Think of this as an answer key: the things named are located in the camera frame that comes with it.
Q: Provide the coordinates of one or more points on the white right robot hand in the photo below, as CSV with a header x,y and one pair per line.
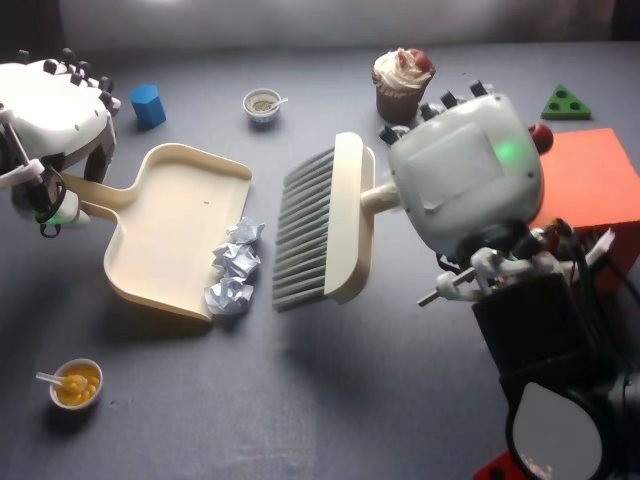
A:
x,y
460,175

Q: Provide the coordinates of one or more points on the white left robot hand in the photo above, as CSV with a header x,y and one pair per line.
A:
x,y
50,110

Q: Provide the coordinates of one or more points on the cream hand broom grey bristles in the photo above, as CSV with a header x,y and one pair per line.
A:
x,y
350,225

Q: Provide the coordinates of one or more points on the cream plastic dustpan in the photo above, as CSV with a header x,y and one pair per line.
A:
x,y
170,225

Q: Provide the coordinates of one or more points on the blue hexagonal block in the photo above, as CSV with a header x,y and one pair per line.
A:
x,y
148,107

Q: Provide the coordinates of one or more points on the toy cupcake with red hearts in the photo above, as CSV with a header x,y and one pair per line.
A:
x,y
400,85

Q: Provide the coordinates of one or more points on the green triangle block with holes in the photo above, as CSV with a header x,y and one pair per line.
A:
x,y
565,107

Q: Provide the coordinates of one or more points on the large orange block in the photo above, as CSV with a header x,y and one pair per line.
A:
x,y
585,175

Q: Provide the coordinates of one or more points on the white bowl of green soup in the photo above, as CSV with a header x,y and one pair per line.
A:
x,y
261,107

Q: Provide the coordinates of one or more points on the crumpled white paper ball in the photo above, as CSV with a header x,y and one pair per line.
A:
x,y
229,297
235,260
245,231

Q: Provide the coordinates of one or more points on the white fabric backdrop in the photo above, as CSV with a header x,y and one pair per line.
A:
x,y
300,20

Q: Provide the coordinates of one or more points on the grey table cloth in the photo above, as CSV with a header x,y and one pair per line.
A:
x,y
350,375

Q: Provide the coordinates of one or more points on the white bowl of yellow soup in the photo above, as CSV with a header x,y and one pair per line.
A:
x,y
75,385

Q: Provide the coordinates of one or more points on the red triangle block with holes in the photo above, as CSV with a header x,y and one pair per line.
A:
x,y
500,467

